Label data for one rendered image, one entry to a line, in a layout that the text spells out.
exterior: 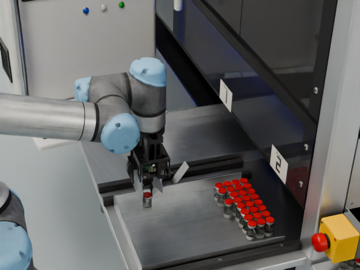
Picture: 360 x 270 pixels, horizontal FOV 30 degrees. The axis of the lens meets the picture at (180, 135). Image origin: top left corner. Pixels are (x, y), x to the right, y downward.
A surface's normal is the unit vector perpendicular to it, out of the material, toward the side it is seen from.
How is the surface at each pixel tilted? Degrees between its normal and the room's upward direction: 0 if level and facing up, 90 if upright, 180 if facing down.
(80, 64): 90
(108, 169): 0
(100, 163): 0
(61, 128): 85
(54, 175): 0
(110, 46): 90
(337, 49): 90
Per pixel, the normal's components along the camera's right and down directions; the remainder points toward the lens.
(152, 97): 0.30, 0.53
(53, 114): 0.42, -0.18
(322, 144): -0.95, 0.16
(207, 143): 0.02, -0.83
